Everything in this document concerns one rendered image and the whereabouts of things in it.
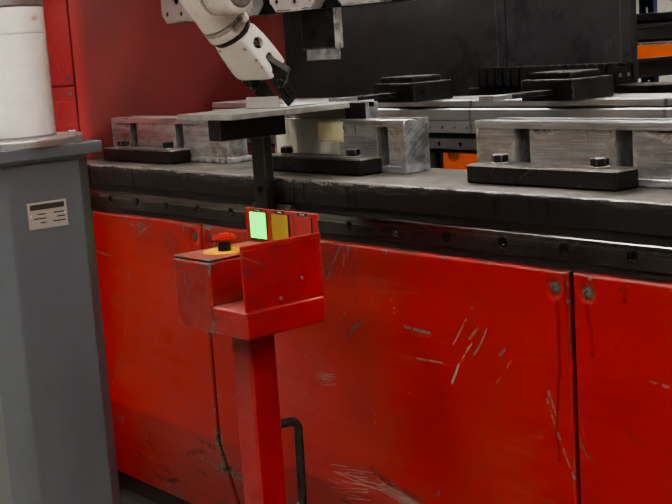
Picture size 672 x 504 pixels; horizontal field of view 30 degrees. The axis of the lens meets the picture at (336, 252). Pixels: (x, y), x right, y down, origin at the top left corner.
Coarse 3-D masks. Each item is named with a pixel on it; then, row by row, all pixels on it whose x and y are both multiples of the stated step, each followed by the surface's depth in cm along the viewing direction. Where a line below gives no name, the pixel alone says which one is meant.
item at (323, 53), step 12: (300, 12) 240; (312, 12) 237; (324, 12) 234; (336, 12) 233; (312, 24) 238; (324, 24) 235; (336, 24) 233; (312, 36) 238; (324, 36) 235; (336, 36) 233; (312, 48) 239; (324, 48) 236; (336, 48) 235
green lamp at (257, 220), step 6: (252, 216) 216; (258, 216) 215; (264, 216) 213; (252, 222) 216; (258, 222) 215; (264, 222) 214; (252, 228) 217; (258, 228) 215; (264, 228) 214; (252, 234) 217; (258, 234) 215; (264, 234) 214
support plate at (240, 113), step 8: (320, 104) 231; (328, 104) 229; (336, 104) 230; (344, 104) 231; (200, 112) 232; (208, 112) 229; (216, 112) 227; (224, 112) 225; (232, 112) 223; (240, 112) 221; (248, 112) 220; (256, 112) 219; (264, 112) 220; (272, 112) 221; (280, 112) 222; (288, 112) 223; (296, 112) 224; (304, 112) 225; (224, 120) 218; (232, 120) 216
